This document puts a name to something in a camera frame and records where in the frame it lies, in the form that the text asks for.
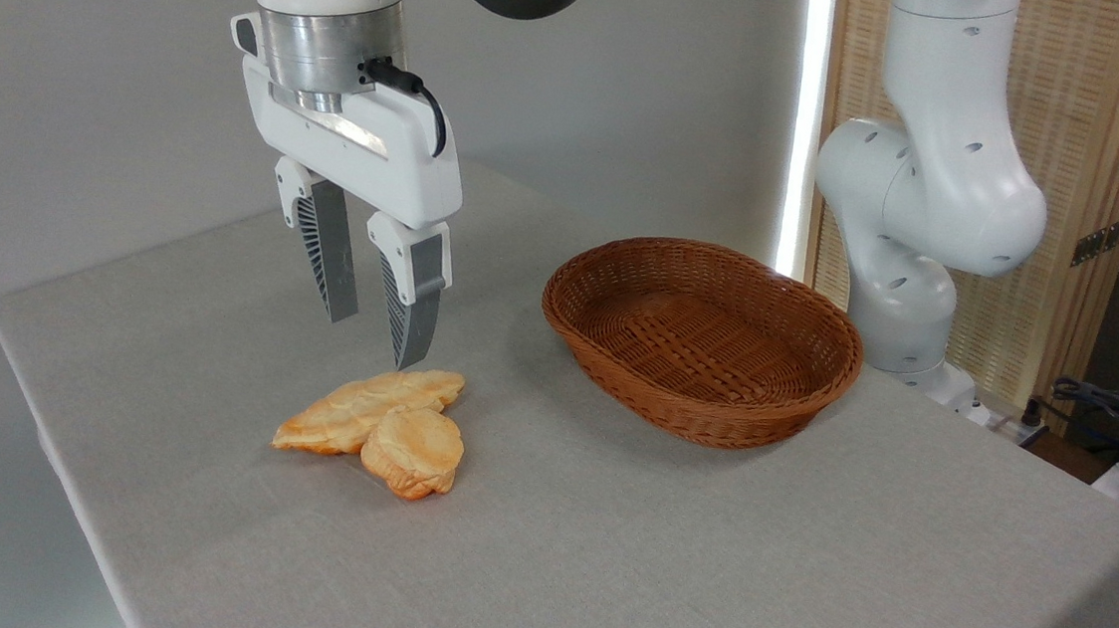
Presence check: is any black cable bundle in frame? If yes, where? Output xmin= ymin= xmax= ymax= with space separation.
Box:
xmin=1017 ymin=372 xmax=1119 ymax=471

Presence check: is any round golden bread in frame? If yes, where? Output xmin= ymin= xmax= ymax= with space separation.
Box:
xmin=356 ymin=402 xmax=469 ymax=505

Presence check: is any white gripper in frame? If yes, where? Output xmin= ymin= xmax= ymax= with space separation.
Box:
xmin=205 ymin=11 xmax=477 ymax=375

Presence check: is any brown wicker basket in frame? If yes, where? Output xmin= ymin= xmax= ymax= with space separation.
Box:
xmin=530 ymin=227 xmax=873 ymax=461

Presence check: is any wooden folding screen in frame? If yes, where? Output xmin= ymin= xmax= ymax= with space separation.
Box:
xmin=795 ymin=0 xmax=1119 ymax=439

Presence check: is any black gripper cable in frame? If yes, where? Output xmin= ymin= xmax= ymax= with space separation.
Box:
xmin=352 ymin=56 xmax=454 ymax=160

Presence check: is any white power strip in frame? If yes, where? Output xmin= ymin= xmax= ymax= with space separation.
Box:
xmin=981 ymin=405 xmax=1052 ymax=449

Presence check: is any long golden bread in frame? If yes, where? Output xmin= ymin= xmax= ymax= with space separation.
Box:
xmin=270 ymin=356 xmax=468 ymax=467

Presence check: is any grey tablecloth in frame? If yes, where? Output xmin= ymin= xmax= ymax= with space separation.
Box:
xmin=0 ymin=124 xmax=1119 ymax=628

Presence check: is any metal screen hinge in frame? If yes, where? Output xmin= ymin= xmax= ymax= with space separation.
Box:
xmin=1069 ymin=207 xmax=1119 ymax=272

